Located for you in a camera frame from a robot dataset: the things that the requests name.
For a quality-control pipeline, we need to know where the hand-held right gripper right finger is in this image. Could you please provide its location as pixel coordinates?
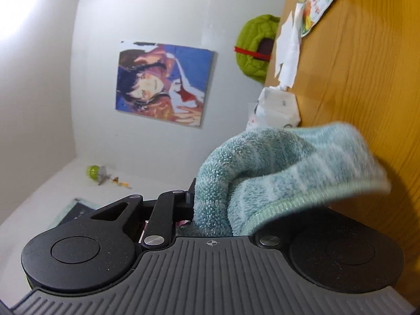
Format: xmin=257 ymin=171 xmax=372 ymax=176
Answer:
xmin=251 ymin=228 xmax=283 ymax=248

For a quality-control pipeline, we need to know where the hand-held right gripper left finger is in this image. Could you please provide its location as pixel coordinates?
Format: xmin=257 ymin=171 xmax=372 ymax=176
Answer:
xmin=88 ymin=178 xmax=197 ymax=247

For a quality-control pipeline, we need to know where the teal striped towel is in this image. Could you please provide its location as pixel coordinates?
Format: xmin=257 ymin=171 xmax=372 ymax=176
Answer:
xmin=192 ymin=122 xmax=392 ymax=238

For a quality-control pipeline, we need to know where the dark framed panel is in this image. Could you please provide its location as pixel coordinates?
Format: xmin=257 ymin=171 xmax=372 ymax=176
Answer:
xmin=57 ymin=198 xmax=101 ymax=228

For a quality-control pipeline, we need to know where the white tissue pack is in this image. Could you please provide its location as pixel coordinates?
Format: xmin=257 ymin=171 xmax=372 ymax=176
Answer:
xmin=246 ymin=85 xmax=301 ymax=132

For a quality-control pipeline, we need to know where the long white paper towel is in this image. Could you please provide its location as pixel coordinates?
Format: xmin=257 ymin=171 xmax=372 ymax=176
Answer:
xmin=275 ymin=36 xmax=304 ymax=91

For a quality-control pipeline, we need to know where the green puffer jacket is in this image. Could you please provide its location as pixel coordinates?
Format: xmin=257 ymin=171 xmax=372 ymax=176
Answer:
xmin=235 ymin=14 xmax=282 ymax=84

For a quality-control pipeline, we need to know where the maroon chair with jacket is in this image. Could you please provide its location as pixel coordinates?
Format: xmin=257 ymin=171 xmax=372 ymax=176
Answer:
xmin=259 ymin=38 xmax=274 ymax=58

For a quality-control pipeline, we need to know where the green orange snack packet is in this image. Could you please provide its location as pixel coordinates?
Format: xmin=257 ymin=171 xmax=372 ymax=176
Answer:
xmin=297 ymin=0 xmax=337 ymax=37

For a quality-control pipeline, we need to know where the green wall ornament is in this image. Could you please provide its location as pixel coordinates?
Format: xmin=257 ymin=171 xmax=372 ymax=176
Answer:
xmin=86 ymin=165 xmax=132 ymax=190

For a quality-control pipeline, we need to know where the anime wall poster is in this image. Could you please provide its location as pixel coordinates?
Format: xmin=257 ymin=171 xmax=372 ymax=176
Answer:
xmin=115 ymin=41 xmax=216 ymax=128

